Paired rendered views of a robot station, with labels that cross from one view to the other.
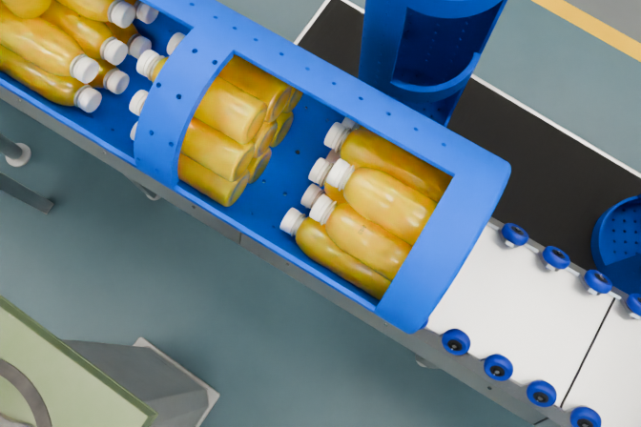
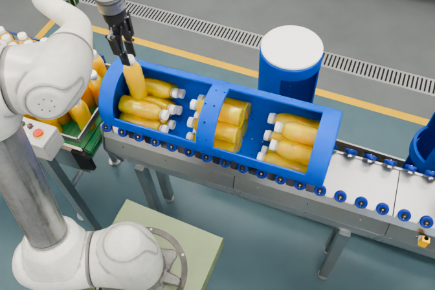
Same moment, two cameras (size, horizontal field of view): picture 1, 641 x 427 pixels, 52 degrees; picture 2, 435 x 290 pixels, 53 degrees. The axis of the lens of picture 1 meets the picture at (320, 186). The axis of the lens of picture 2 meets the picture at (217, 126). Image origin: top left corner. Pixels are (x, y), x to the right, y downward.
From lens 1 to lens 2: 0.78 m
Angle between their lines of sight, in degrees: 21
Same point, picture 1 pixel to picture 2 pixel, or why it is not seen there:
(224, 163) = (231, 133)
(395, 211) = (304, 132)
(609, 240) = not seen: hidden behind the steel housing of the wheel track
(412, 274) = (318, 148)
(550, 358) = (382, 198)
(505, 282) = (353, 173)
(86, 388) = (193, 232)
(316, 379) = not seen: outside the picture
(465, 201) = (329, 118)
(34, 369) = (169, 229)
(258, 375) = not seen: outside the picture
